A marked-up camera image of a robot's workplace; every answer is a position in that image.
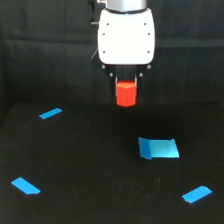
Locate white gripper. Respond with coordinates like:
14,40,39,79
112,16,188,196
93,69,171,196
94,8,155,103

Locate red hexagonal block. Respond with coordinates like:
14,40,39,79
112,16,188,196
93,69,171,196
117,81,136,107

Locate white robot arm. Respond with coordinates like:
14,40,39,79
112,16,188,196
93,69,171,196
88,0,155,107

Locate blue tape rectangle patch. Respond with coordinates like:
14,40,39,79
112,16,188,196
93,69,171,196
138,137,179,160

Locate blue tape strip top left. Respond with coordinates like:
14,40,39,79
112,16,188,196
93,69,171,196
39,108,62,119

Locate blue tape strip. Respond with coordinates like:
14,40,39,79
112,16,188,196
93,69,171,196
11,177,40,195
39,108,62,119
182,186,212,203

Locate blue tape strip bottom right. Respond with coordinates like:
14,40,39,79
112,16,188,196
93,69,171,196
182,186,212,203

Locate blue tape strip bottom left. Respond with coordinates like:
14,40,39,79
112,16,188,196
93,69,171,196
11,177,40,195

